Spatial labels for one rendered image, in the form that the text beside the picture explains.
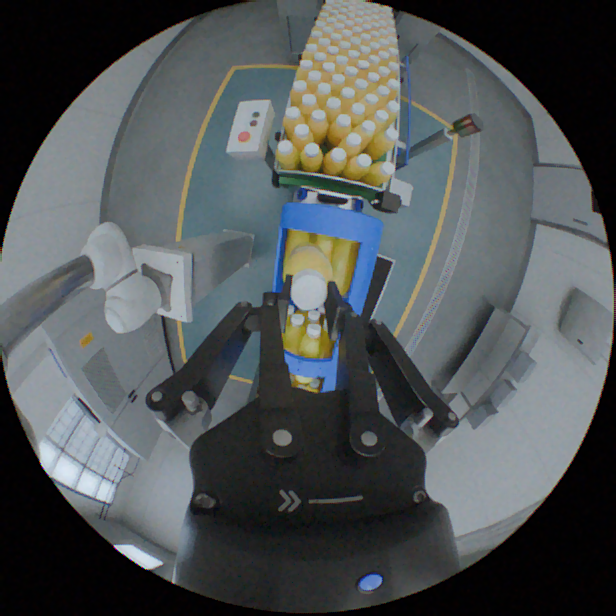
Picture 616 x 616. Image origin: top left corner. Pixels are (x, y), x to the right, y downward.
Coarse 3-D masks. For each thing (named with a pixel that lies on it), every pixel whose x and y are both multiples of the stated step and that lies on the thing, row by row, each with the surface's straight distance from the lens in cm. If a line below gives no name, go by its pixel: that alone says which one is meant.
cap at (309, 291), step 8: (312, 272) 21; (296, 280) 19; (304, 280) 19; (312, 280) 19; (320, 280) 19; (296, 288) 19; (304, 288) 19; (312, 288) 19; (320, 288) 19; (296, 296) 20; (304, 296) 20; (312, 296) 20; (320, 296) 20; (296, 304) 20; (304, 304) 20; (312, 304) 20; (320, 304) 20
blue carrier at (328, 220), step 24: (288, 216) 46; (312, 216) 42; (336, 216) 41; (360, 216) 42; (360, 240) 43; (360, 264) 45; (360, 288) 48; (360, 312) 54; (288, 360) 56; (312, 360) 55; (336, 360) 58
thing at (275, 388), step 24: (264, 312) 12; (264, 336) 10; (264, 360) 9; (264, 384) 7; (288, 384) 7; (264, 408) 6; (288, 408) 6; (264, 432) 6; (288, 432) 6; (288, 456) 5
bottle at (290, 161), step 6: (276, 150) 63; (294, 150) 61; (276, 156) 63; (282, 156) 60; (288, 156) 60; (294, 156) 61; (282, 162) 62; (288, 162) 62; (294, 162) 64; (282, 168) 71; (288, 168) 68; (294, 168) 70
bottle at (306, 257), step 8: (296, 248) 32; (304, 248) 28; (312, 248) 28; (320, 248) 37; (296, 256) 24; (304, 256) 24; (312, 256) 24; (320, 256) 24; (288, 264) 24; (296, 264) 23; (304, 264) 22; (312, 264) 22; (320, 264) 23; (328, 264) 24; (288, 272) 23; (296, 272) 22; (304, 272) 21; (320, 272) 22; (328, 272) 23; (328, 280) 23
